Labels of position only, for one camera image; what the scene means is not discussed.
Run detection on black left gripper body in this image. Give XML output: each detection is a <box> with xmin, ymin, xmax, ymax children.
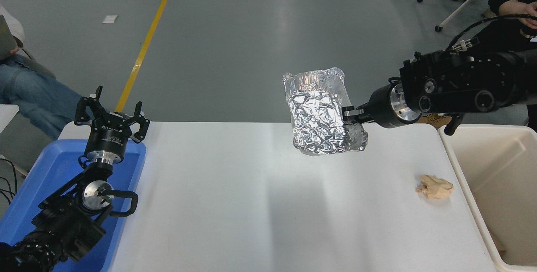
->
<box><xmin>83</xmin><ymin>119</ymin><xmax>132</xmax><ymax>165</ymax></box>

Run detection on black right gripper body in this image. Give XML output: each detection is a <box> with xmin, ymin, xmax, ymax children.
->
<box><xmin>368</xmin><ymin>84</ymin><xmax>399</xmax><ymax>129</ymax></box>

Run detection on foil tray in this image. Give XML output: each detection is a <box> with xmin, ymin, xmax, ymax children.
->
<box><xmin>282</xmin><ymin>67</ymin><xmax>369</xmax><ymax>156</ymax></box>

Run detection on person's hand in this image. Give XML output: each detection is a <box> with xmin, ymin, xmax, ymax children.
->
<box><xmin>519</xmin><ymin>1</ymin><xmax>537</xmax><ymax>29</ymax></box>

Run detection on blue plastic tray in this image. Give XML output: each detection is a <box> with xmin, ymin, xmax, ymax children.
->
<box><xmin>0</xmin><ymin>139</ymin><xmax>146</xmax><ymax>272</ymax></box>

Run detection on white side table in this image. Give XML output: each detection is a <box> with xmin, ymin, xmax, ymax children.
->
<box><xmin>0</xmin><ymin>104</ymin><xmax>20</xmax><ymax>134</ymax></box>

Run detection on crumpled tan paper ball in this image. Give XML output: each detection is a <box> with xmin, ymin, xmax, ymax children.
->
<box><xmin>415</xmin><ymin>174</ymin><xmax>454</xmax><ymax>200</ymax></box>

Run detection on grey laptop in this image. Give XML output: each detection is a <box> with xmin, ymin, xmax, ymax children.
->
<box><xmin>0</xmin><ymin>15</ymin><xmax>18</xmax><ymax>61</ymax></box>

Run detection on white wheeled chair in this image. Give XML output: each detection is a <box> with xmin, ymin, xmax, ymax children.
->
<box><xmin>417</xmin><ymin>0</ymin><xmax>496</xmax><ymax>32</ymax></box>

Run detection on large pale bin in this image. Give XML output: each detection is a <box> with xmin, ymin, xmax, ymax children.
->
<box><xmin>438</xmin><ymin>124</ymin><xmax>537</xmax><ymax>272</ymax></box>

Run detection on black cables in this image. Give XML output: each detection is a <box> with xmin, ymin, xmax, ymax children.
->
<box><xmin>0</xmin><ymin>158</ymin><xmax>18</xmax><ymax>205</ymax></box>

